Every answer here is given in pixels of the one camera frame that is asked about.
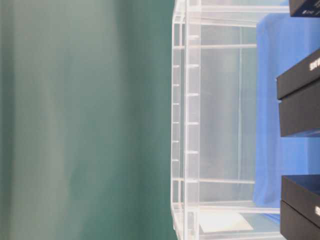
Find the black RealSense box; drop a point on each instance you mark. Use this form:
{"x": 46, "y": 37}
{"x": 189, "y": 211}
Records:
{"x": 298, "y": 92}
{"x": 304, "y": 8}
{"x": 300, "y": 207}

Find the clear plastic storage case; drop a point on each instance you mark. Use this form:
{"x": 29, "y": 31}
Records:
{"x": 213, "y": 116}

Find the blue cloth case liner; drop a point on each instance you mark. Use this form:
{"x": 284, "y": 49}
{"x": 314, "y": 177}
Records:
{"x": 282, "y": 41}

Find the green table cloth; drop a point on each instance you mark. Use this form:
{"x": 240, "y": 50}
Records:
{"x": 85, "y": 119}

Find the white paper label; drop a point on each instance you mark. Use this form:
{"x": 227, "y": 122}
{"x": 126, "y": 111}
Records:
{"x": 223, "y": 221}

